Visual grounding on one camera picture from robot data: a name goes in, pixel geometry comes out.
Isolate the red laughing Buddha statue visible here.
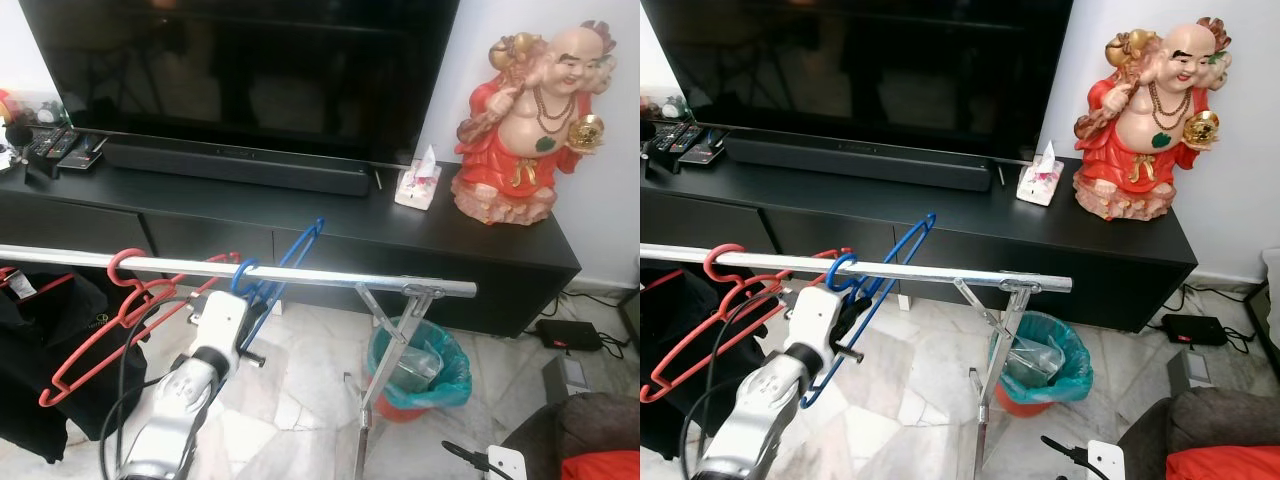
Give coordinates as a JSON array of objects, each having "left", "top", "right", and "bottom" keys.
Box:
[
  {"left": 1073, "top": 17, "right": 1233, "bottom": 221},
  {"left": 453, "top": 20, "right": 618, "bottom": 226}
]

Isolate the black television console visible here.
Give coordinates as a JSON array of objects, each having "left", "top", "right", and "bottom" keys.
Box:
[
  {"left": 640, "top": 150, "right": 1199, "bottom": 333},
  {"left": 0, "top": 150, "right": 583, "bottom": 339}
]

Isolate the white tissue box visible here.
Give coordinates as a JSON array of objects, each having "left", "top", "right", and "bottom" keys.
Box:
[
  {"left": 1016, "top": 140, "right": 1065, "bottom": 207},
  {"left": 394, "top": 145, "right": 443, "bottom": 211}
]

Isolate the blue plastic hanger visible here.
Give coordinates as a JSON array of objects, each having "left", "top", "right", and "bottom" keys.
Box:
[
  {"left": 230, "top": 217, "right": 326, "bottom": 351},
  {"left": 798, "top": 212, "right": 938, "bottom": 409}
]

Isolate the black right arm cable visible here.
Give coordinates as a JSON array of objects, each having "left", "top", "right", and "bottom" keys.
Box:
[
  {"left": 1040, "top": 434, "right": 1093, "bottom": 469},
  {"left": 441, "top": 440, "right": 493, "bottom": 476}
]

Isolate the black soundbar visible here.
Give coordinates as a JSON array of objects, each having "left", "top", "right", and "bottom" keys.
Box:
[
  {"left": 725, "top": 133, "right": 994, "bottom": 193},
  {"left": 103, "top": 138, "right": 373, "bottom": 198}
]

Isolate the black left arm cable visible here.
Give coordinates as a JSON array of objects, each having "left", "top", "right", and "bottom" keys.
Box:
[
  {"left": 98, "top": 295, "right": 201, "bottom": 480},
  {"left": 680, "top": 290, "right": 801, "bottom": 480}
]

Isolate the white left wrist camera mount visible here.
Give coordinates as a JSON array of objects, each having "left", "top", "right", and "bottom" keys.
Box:
[
  {"left": 785, "top": 285, "right": 849, "bottom": 371},
  {"left": 188, "top": 290, "right": 249, "bottom": 373}
]

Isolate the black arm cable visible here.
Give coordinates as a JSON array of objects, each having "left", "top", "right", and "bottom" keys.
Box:
[
  {"left": 441, "top": 440, "right": 493, "bottom": 476},
  {"left": 1040, "top": 434, "right": 1093, "bottom": 469},
  {"left": 98, "top": 295, "right": 201, "bottom": 480},
  {"left": 680, "top": 290, "right": 801, "bottom": 480}
]

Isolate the dark grey fabric sofa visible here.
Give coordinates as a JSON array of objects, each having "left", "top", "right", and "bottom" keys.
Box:
[
  {"left": 500, "top": 392, "right": 641, "bottom": 480},
  {"left": 1115, "top": 388, "right": 1280, "bottom": 480}
]

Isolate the clear plastic container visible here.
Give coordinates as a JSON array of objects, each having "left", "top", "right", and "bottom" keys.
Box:
[
  {"left": 395, "top": 335, "right": 446, "bottom": 386},
  {"left": 1005, "top": 332, "right": 1066, "bottom": 386}
]

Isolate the black power adapter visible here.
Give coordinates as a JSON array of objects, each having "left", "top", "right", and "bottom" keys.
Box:
[
  {"left": 536, "top": 318, "right": 605, "bottom": 351},
  {"left": 1160, "top": 313, "right": 1229, "bottom": 347}
]

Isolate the red cushion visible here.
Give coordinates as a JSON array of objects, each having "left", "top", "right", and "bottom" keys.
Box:
[
  {"left": 560, "top": 450, "right": 641, "bottom": 480},
  {"left": 1165, "top": 445, "right": 1280, "bottom": 480}
]

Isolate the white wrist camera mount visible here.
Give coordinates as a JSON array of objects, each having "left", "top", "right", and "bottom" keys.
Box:
[
  {"left": 785, "top": 285, "right": 849, "bottom": 371},
  {"left": 485, "top": 445, "right": 528, "bottom": 480},
  {"left": 188, "top": 290, "right": 249, "bottom": 373},
  {"left": 1085, "top": 440, "right": 1127, "bottom": 480}
]

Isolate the grey electrical box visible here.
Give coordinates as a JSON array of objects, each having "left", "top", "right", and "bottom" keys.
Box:
[
  {"left": 543, "top": 355, "right": 593, "bottom": 403},
  {"left": 1165, "top": 350, "right": 1216, "bottom": 398}
]

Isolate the black flat screen television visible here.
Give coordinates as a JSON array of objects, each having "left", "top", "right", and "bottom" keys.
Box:
[
  {"left": 18, "top": 0, "right": 463, "bottom": 166},
  {"left": 640, "top": 0, "right": 1076, "bottom": 161}
]

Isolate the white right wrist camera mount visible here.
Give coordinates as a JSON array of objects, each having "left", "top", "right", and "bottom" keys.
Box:
[
  {"left": 485, "top": 445, "right": 528, "bottom": 480},
  {"left": 1085, "top": 440, "right": 1127, "bottom": 480}
]

